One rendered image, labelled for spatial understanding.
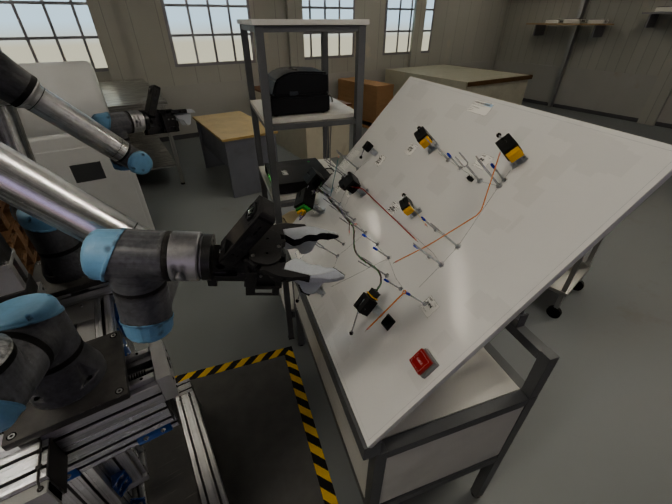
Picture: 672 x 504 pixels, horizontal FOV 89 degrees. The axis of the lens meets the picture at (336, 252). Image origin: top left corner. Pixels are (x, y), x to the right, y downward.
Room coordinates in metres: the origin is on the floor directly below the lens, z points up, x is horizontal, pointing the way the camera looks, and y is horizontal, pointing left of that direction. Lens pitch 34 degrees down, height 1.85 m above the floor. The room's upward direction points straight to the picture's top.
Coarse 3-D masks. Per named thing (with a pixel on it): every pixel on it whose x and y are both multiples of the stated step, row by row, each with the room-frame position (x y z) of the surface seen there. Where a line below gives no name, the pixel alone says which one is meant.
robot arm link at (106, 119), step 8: (104, 112) 1.23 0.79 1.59; (112, 112) 1.23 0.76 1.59; (120, 112) 1.24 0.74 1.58; (128, 112) 1.26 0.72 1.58; (96, 120) 1.17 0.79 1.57; (104, 120) 1.18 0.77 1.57; (112, 120) 1.20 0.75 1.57; (120, 120) 1.22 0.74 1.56; (128, 120) 1.24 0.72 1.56; (112, 128) 1.19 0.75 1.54; (120, 128) 1.21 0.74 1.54; (128, 128) 1.23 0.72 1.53; (120, 136) 1.20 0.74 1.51; (128, 136) 1.24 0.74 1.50
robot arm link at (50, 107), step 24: (0, 72) 0.93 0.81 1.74; (24, 72) 0.98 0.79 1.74; (0, 96) 0.93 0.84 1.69; (24, 96) 0.94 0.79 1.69; (48, 96) 0.99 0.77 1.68; (48, 120) 0.99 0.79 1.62; (72, 120) 1.01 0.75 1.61; (96, 144) 1.04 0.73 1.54; (120, 144) 1.09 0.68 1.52; (144, 168) 1.10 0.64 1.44
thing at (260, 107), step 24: (240, 24) 2.16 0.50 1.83; (264, 24) 1.64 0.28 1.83; (288, 24) 1.67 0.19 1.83; (312, 24) 1.70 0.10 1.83; (336, 24) 1.73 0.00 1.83; (360, 24) 1.77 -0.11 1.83; (264, 48) 1.64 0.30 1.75; (360, 48) 1.78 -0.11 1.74; (264, 72) 1.64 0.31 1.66; (360, 72) 1.78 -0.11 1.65; (264, 96) 1.64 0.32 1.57; (360, 96) 1.79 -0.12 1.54; (264, 120) 1.64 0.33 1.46; (288, 120) 1.71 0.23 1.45; (312, 120) 1.74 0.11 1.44; (336, 120) 1.75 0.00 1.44; (360, 120) 1.79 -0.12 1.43; (264, 168) 2.11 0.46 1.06; (264, 192) 2.16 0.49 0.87; (288, 288) 1.64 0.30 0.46; (288, 312) 1.64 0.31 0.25; (288, 336) 1.66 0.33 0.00
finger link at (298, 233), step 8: (288, 232) 0.47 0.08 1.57; (296, 232) 0.47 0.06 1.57; (304, 232) 0.47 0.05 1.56; (312, 232) 0.48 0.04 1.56; (320, 232) 0.48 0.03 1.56; (328, 232) 0.48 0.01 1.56; (288, 240) 0.46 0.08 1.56; (296, 240) 0.46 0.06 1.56; (304, 240) 0.47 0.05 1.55; (312, 240) 0.48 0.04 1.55; (288, 248) 0.47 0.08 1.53; (296, 248) 0.48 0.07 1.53; (304, 248) 0.49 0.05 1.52; (312, 248) 0.50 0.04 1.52
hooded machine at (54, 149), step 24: (48, 72) 3.01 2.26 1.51; (72, 72) 3.08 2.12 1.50; (72, 96) 2.98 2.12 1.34; (96, 96) 3.06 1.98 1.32; (24, 120) 2.75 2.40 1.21; (48, 144) 2.71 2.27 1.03; (72, 144) 2.79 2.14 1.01; (48, 168) 2.67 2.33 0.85; (72, 168) 2.75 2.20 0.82; (96, 168) 2.83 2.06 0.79; (96, 192) 2.80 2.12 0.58; (120, 192) 2.89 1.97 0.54; (144, 216) 2.95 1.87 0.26
